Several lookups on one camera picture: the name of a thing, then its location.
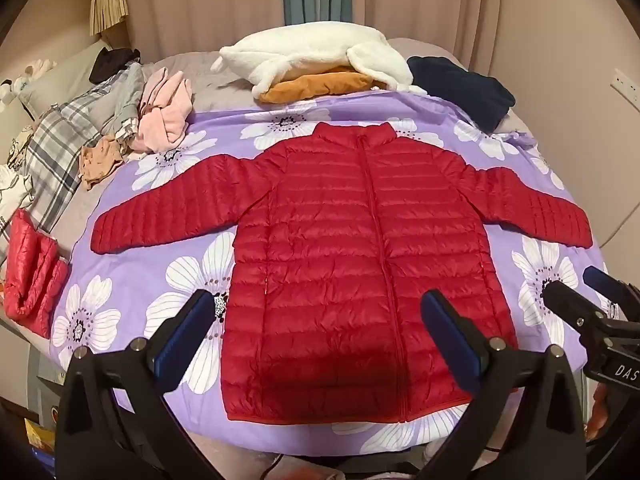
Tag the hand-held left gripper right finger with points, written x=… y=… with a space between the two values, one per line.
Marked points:
x=450 y=335

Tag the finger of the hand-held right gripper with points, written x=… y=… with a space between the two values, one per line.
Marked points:
x=570 y=302
x=602 y=279

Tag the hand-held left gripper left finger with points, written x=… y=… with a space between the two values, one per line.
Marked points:
x=192 y=321

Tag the red puffer jacket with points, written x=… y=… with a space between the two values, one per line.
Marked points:
x=30 y=270
x=350 y=260

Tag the person's right hand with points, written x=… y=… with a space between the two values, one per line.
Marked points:
x=597 y=410

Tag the purple floral bedsheet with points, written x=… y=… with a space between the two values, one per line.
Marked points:
x=125 y=265

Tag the folded red puffer jacket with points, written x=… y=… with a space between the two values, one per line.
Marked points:
x=30 y=270

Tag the tan garment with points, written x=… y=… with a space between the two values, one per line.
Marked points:
x=100 y=160

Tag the yellow package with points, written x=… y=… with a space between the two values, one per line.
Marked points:
x=39 y=435

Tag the pink garment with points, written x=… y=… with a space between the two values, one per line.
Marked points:
x=165 y=115

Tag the white printed pillow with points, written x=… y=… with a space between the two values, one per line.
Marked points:
x=12 y=195

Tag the grey plaid quilt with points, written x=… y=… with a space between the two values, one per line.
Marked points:
x=60 y=135

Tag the grey garment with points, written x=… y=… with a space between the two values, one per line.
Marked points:
x=127 y=97

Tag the navy garment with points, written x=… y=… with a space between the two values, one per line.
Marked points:
x=455 y=85

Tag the grey bed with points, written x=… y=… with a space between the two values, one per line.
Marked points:
x=210 y=70

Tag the orange garment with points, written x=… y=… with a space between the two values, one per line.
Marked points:
x=320 y=85

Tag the black garment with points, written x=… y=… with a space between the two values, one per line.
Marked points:
x=112 y=62

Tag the grey pillow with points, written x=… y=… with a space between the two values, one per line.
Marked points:
x=65 y=76

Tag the white fleece garment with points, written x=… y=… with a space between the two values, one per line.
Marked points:
x=300 y=55

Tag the pink white plush toy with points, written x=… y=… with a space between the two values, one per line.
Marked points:
x=42 y=67

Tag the beige curtain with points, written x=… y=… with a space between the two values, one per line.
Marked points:
x=200 y=5
x=475 y=5

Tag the white wall socket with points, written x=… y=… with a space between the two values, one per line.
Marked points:
x=624 y=85

